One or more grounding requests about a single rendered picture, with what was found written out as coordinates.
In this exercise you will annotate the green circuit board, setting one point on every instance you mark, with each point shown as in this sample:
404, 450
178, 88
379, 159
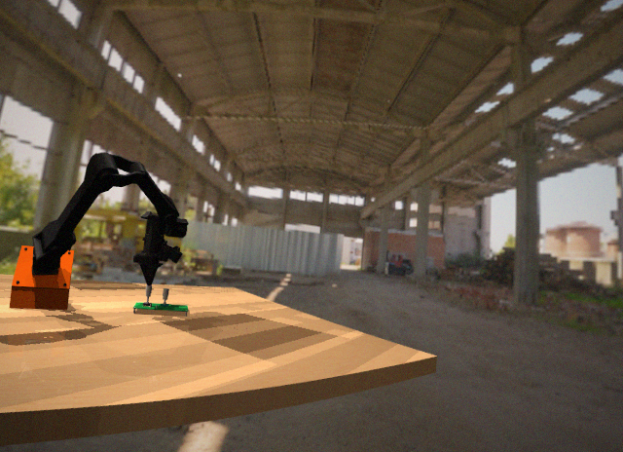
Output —
154, 306

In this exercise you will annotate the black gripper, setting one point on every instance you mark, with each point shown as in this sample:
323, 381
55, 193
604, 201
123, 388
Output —
148, 258

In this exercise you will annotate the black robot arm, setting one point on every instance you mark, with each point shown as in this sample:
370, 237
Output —
101, 175

